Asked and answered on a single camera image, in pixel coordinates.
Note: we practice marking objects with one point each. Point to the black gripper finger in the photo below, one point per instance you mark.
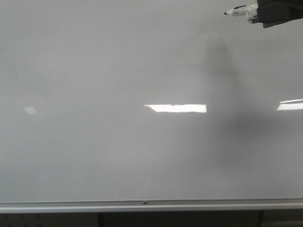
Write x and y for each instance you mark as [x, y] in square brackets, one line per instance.
[275, 12]

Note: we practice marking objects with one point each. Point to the black white taped marker pen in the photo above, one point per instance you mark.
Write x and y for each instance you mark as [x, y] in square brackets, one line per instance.
[249, 11]

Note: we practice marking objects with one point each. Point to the white whiteboard with aluminium frame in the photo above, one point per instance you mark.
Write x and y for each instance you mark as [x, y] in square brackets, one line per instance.
[147, 105]

